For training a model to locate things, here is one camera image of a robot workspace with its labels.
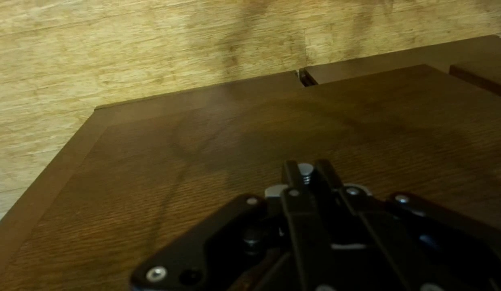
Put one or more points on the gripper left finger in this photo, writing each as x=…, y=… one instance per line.
x=218, y=234

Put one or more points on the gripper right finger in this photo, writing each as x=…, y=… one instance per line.
x=428, y=226

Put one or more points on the brown wooden cabinet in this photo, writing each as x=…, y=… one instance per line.
x=161, y=121

